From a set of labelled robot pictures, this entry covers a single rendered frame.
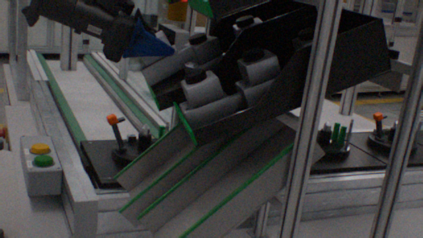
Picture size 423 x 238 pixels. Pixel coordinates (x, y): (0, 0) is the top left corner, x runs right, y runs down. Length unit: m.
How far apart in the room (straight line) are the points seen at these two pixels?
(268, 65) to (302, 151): 0.12
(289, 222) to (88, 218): 0.45
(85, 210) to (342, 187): 0.60
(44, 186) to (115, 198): 0.19
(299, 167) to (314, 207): 0.58
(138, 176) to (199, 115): 0.30
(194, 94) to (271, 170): 0.14
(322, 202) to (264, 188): 0.56
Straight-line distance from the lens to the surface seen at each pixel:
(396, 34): 6.91
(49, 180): 1.12
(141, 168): 0.94
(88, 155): 1.16
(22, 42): 1.88
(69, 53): 2.16
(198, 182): 0.80
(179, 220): 0.80
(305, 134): 0.64
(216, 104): 0.68
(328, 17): 0.62
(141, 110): 1.60
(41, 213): 1.15
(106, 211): 1.01
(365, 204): 1.34
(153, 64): 0.78
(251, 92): 0.68
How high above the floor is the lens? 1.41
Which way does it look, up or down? 18 degrees down
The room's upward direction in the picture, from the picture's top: 8 degrees clockwise
